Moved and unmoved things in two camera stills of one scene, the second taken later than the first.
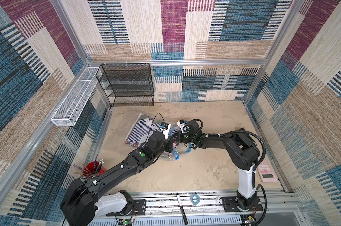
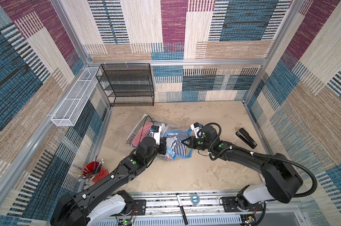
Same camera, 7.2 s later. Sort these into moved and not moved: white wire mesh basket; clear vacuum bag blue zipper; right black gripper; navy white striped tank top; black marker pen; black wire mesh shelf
Moved: navy white striped tank top; right black gripper
Not moved: clear vacuum bag blue zipper; black marker pen; black wire mesh shelf; white wire mesh basket
